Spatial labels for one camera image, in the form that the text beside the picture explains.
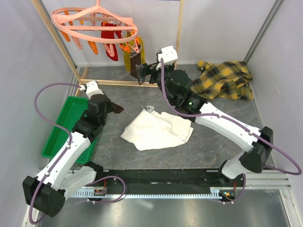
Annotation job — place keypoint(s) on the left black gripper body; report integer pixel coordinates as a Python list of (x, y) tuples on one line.
[(109, 109)]

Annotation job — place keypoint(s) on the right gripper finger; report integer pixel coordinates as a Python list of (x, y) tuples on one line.
[(143, 67), (142, 73)]

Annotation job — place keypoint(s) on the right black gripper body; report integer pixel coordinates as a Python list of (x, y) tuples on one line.
[(155, 76)]

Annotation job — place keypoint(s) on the brown striped sock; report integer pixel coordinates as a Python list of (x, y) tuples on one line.
[(136, 58)]

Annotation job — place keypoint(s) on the mustard yellow sock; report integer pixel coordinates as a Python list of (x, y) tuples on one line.
[(127, 56)]

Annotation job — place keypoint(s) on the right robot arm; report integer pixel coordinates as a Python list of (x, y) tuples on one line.
[(176, 86)]

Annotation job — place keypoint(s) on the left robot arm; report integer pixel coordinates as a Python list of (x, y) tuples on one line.
[(48, 191)]

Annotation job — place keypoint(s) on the pink round clip hanger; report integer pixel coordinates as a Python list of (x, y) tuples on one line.
[(96, 25)]

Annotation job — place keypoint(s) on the white folded towel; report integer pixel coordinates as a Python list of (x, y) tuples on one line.
[(157, 131)]

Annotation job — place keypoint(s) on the yellow plaid shirt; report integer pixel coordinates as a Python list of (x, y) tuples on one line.
[(228, 79)]

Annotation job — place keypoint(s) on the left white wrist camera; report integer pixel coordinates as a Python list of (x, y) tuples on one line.
[(91, 88)]

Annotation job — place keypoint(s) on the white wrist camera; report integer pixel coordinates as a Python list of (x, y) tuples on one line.
[(91, 88), (168, 54)]

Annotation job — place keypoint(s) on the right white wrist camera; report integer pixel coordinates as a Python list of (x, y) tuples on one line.
[(168, 54)]

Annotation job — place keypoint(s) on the wooden hanger stand frame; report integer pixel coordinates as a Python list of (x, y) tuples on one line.
[(47, 22)]

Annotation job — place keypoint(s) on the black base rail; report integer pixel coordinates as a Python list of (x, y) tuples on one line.
[(186, 180)]

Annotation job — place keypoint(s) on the slotted aluminium cable duct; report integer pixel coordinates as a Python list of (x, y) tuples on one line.
[(92, 193)]

